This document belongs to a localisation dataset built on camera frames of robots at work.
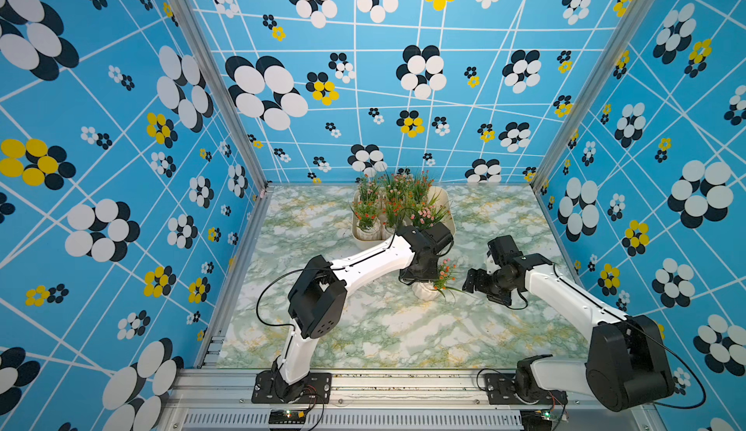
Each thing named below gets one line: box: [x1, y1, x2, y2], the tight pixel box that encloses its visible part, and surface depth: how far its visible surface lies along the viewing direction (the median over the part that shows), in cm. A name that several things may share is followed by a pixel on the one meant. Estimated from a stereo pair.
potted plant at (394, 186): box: [380, 173, 409, 201], surface depth 101 cm
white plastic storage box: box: [351, 186, 457, 250], surface depth 98 cm
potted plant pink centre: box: [409, 189, 453, 231], surface depth 94 cm
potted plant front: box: [411, 258, 462, 302], surface depth 84 cm
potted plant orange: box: [406, 169, 436, 203], surface depth 104 cm
